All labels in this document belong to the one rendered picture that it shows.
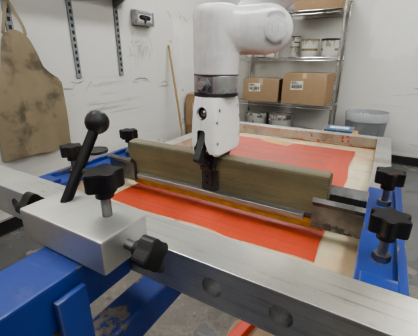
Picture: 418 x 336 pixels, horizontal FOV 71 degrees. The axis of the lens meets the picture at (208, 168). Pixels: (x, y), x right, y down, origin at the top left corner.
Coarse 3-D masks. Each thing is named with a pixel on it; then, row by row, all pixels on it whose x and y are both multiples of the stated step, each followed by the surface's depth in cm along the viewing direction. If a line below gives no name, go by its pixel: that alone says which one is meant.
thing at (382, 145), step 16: (240, 128) 113; (256, 128) 110; (272, 128) 107; (288, 128) 105; (176, 144) 86; (336, 144) 98; (352, 144) 95; (368, 144) 93; (384, 144) 85; (384, 160) 72
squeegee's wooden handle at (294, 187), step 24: (144, 144) 60; (168, 144) 60; (144, 168) 62; (168, 168) 59; (192, 168) 56; (216, 168) 53; (240, 168) 50; (264, 168) 48; (288, 168) 47; (240, 192) 52; (264, 192) 50; (288, 192) 47; (312, 192) 45
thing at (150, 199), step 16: (256, 144) 98; (272, 144) 98; (128, 192) 63; (144, 192) 63; (160, 192) 63; (144, 208) 56; (160, 208) 56; (176, 208) 56; (192, 208) 56; (208, 208) 56
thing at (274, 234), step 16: (336, 160) 83; (336, 176) 71; (224, 208) 56; (208, 224) 51; (224, 224) 51; (240, 224) 51; (256, 224) 51; (272, 224) 51; (288, 224) 51; (240, 240) 46; (256, 240) 46; (272, 240) 46; (288, 240) 46; (304, 240) 46; (320, 240) 46; (304, 256) 43
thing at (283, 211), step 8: (144, 176) 61; (152, 176) 61; (168, 184) 58; (176, 184) 57; (184, 184) 57; (200, 192) 55; (208, 192) 54; (216, 192) 54; (224, 192) 54; (224, 200) 53; (232, 200) 52; (240, 200) 51; (248, 200) 50; (256, 200) 50; (256, 208) 50; (264, 208) 49; (272, 208) 48; (280, 208) 48; (288, 208) 48; (288, 216) 47; (296, 216) 46
